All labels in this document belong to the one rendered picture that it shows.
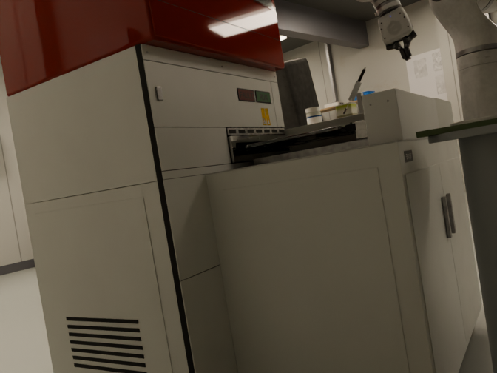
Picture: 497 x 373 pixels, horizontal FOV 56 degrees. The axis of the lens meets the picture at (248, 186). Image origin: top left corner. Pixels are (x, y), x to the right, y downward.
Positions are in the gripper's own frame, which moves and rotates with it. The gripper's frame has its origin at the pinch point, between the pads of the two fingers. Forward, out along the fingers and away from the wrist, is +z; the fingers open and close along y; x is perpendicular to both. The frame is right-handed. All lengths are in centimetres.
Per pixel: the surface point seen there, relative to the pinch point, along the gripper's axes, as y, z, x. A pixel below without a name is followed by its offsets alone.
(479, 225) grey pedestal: 7, 58, -30
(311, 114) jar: -54, -2, 35
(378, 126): -6.4, 24.1, -40.1
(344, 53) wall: -216, -209, 675
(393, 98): 0.1, 18.5, -40.1
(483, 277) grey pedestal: 3, 72, -29
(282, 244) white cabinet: -44, 46, -47
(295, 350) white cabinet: -52, 78, -47
